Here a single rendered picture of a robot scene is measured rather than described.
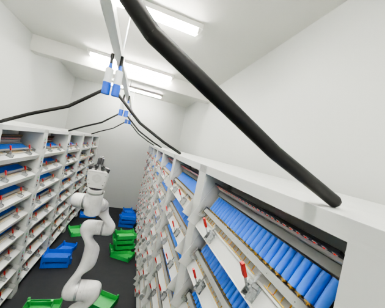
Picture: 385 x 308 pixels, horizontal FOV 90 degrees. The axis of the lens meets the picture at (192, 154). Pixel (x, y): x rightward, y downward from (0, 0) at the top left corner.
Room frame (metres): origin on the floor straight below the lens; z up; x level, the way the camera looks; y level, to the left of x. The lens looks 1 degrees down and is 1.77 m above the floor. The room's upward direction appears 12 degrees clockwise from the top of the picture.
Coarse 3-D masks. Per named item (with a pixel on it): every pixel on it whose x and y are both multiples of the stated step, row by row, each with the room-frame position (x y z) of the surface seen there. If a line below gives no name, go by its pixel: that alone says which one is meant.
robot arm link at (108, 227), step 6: (108, 204) 1.36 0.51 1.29; (108, 210) 1.40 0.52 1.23; (102, 216) 1.35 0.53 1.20; (108, 216) 1.38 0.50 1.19; (108, 222) 1.36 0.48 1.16; (102, 228) 1.36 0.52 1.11; (108, 228) 1.36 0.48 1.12; (114, 228) 1.40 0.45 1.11; (102, 234) 1.36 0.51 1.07; (108, 234) 1.37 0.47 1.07
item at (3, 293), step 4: (8, 284) 1.86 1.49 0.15; (12, 284) 1.87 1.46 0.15; (4, 288) 1.83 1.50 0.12; (8, 288) 1.85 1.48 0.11; (12, 288) 1.87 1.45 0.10; (0, 292) 1.71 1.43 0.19; (4, 292) 1.80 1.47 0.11; (8, 292) 1.82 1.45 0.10; (0, 296) 1.71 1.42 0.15; (4, 296) 1.77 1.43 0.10; (0, 300) 1.71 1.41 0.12; (0, 304) 1.70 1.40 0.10
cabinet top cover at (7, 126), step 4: (4, 124) 1.31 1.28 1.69; (8, 124) 1.40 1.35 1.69; (12, 124) 1.52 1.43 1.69; (16, 124) 1.66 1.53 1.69; (20, 124) 1.81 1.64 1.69; (4, 128) 1.31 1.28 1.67; (8, 128) 1.35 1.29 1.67; (12, 128) 1.39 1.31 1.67; (16, 128) 1.44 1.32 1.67; (20, 128) 1.48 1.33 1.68; (24, 128) 1.54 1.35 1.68; (28, 128) 1.59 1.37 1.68; (32, 128) 1.65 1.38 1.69; (36, 128) 1.71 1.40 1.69; (40, 128) 1.80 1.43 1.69; (40, 132) 1.80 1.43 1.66; (44, 132) 1.87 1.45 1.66
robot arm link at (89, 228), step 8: (88, 224) 1.34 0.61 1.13; (96, 224) 1.36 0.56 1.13; (80, 232) 1.32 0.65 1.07; (88, 232) 1.33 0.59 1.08; (96, 232) 1.35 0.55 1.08; (88, 240) 1.31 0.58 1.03; (88, 248) 1.30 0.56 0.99; (96, 248) 1.32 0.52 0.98; (88, 256) 1.29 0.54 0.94; (96, 256) 1.32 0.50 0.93; (80, 264) 1.28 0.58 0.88; (88, 264) 1.28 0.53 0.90; (80, 272) 1.25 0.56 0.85; (72, 280) 1.22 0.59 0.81; (80, 280) 1.27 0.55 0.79; (64, 288) 1.21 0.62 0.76; (72, 288) 1.21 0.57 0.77; (64, 296) 1.19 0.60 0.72; (72, 296) 1.20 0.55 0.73
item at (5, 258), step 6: (12, 246) 1.83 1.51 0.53; (18, 246) 1.86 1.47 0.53; (6, 252) 1.75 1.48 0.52; (12, 252) 1.80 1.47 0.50; (18, 252) 1.84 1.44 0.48; (0, 258) 1.68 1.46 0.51; (6, 258) 1.70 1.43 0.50; (12, 258) 1.75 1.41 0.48; (0, 264) 1.64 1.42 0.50; (6, 264) 1.67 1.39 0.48; (0, 270) 1.59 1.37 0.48
